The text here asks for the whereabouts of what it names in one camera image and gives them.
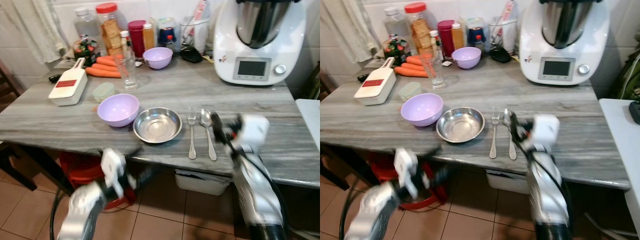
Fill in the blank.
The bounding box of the steel spoon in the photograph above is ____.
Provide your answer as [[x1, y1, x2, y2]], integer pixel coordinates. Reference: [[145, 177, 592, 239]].
[[502, 108, 518, 161], [199, 108, 218, 162]]

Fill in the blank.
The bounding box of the steel fork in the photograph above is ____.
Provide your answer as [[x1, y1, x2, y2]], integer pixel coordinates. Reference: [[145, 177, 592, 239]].
[[489, 106, 501, 160], [187, 106, 198, 160]]

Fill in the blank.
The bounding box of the red plastic stool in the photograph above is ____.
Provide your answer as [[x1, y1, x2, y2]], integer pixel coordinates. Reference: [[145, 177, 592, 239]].
[[58, 151, 137, 210], [367, 154, 449, 211]]

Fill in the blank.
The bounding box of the white plastic bin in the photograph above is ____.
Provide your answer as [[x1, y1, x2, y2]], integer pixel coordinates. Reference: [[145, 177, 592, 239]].
[[485, 168, 539, 195], [174, 168, 231, 197]]

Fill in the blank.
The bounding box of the stainless steel bowl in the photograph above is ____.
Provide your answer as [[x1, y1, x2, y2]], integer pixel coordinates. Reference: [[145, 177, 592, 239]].
[[132, 106, 183, 145], [435, 106, 486, 144]]

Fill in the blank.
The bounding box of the large purple plastic bowl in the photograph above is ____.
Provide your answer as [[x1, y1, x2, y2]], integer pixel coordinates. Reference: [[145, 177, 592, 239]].
[[96, 93, 141, 128], [400, 92, 445, 128]]

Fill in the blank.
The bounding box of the black rounded object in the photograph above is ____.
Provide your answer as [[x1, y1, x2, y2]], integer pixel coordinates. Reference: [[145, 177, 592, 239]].
[[489, 46, 512, 64], [180, 46, 204, 64]]

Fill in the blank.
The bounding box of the white food processor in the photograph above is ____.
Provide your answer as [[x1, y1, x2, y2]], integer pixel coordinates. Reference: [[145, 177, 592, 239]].
[[213, 0, 307, 86], [518, 0, 611, 86]]

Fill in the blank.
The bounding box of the small purple plastic bowl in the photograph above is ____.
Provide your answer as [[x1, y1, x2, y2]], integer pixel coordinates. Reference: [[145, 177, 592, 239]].
[[451, 46, 483, 70], [142, 46, 174, 70]]

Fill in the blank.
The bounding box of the white side table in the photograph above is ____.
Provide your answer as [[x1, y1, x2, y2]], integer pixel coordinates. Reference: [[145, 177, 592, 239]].
[[598, 98, 640, 237], [294, 98, 321, 152]]

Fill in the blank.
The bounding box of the small pale green container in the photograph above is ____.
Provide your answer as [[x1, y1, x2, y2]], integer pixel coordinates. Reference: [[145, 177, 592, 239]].
[[92, 82, 117, 104], [398, 81, 423, 103]]

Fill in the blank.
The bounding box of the dark wooden table leg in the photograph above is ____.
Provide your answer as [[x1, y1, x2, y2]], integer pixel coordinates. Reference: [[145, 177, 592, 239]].
[[320, 144, 373, 188], [19, 144, 77, 197]]

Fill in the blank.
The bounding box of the clear drinking glass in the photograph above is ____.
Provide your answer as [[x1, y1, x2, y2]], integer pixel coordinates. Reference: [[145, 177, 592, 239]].
[[421, 52, 446, 91], [115, 52, 139, 92]]

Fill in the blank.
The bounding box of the clear utensil container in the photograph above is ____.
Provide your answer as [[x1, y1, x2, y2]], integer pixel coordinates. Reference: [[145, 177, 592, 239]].
[[179, 0, 211, 54], [488, 0, 519, 54]]

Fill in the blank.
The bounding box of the green bag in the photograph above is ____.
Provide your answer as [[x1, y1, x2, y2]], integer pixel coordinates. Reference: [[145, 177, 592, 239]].
[[611, 47, 640, 101], [299, 61, 321, 100]]

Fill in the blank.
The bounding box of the clear jar with blue contents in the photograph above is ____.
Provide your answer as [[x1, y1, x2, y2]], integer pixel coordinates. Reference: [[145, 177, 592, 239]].
[[465, 17, 490, 51], [157, 17, 181, 51]]

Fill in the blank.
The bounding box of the orange bottle with white cap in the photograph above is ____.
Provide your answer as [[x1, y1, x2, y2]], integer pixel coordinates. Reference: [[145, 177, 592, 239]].
[[451, 22, 465, 51], [142, 22, 156, 51]]

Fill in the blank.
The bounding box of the white mandoline slicer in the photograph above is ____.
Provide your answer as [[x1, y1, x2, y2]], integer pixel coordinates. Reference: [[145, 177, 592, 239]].
[[47, 57, 89, 107], [353, 57, 396, 106]]

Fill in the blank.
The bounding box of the small white capped bottle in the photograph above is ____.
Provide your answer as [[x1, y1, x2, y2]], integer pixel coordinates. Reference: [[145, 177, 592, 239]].
[[429, 30, 442, 61], [119, 30, 132, 59]]

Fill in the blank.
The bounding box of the maroon canister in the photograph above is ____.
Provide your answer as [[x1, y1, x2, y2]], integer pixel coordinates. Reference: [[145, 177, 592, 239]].
[[127, 19, 147, 46], [436, 19, 456, 57]]

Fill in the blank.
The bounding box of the red and green decoration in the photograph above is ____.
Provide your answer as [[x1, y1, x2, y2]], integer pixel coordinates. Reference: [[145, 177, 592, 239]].
[[383, 34, 409, 66], [73, 34, 99, 66]]

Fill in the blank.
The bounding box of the red lidded cracker jar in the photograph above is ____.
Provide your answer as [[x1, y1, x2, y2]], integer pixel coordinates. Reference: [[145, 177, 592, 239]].
[[403, 2, 434, 57], [95, 2, 125, 57]]

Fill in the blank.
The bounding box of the clear plastic bottle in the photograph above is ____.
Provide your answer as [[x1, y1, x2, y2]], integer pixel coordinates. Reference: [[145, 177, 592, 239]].
[[383, 6, 412, 51], [73, 6, 104, 51]]

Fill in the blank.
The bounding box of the white hanging towel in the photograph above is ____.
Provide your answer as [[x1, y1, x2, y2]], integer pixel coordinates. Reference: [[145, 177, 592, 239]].
[[320, 0, 379, 64], [0, 0, 69, 64]]

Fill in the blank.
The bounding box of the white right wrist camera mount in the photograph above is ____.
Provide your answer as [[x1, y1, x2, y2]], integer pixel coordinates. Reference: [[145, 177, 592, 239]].
[[532, 113, 561, 149], [235, 114, 271, 151]]

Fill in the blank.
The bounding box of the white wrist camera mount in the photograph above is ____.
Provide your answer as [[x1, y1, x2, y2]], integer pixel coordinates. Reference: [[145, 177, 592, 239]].
[[235, 114, 271, 151], [393, 147, 421, 199], [532, 113, 561, 149], [101, 148, 126, 199]]

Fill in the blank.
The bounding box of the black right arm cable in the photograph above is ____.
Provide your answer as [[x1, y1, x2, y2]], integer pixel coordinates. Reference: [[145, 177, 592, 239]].
[[520, 135, 574, 226], [222, 134, 287, 221]]

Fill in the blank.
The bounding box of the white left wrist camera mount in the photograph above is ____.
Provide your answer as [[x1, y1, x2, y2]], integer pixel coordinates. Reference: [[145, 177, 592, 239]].
[[101, 148, 126, 199], [393, 147, 421, 199]]

